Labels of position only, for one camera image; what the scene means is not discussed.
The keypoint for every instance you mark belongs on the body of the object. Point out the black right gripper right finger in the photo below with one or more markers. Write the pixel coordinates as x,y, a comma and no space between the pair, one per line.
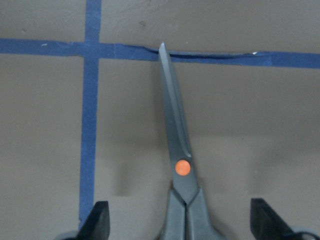
266,224

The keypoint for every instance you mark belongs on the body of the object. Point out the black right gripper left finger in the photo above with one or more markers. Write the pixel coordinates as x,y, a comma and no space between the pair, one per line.
97,224

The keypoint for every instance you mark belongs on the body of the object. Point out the grey orange scissors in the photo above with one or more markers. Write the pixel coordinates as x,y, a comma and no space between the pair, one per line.
187,216

